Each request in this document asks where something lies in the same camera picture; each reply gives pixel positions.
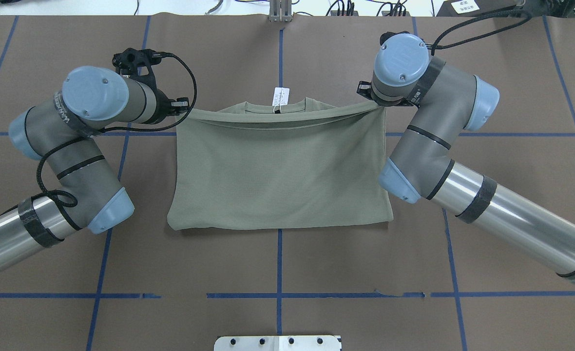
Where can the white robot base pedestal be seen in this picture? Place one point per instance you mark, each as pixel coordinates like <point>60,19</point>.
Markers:
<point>279,343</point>

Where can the white paper hang tag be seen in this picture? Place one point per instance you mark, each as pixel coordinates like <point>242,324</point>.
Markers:
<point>280,96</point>

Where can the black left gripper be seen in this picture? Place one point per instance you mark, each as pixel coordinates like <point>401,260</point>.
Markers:
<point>160,107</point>

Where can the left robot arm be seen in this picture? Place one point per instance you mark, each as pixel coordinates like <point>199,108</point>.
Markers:
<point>78,188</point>

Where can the black power adapter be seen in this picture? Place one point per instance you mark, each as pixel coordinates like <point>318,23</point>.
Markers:
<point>473,8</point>

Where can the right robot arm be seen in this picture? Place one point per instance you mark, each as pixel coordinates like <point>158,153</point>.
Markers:
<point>449,101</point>

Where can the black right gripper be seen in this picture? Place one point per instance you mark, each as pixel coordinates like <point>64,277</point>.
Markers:
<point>400,103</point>

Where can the green long-sleeve shirt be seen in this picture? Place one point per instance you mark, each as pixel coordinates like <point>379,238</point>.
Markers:
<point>310,164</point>

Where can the aluminium frame post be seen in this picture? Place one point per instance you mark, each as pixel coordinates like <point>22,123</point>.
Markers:
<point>280,11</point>

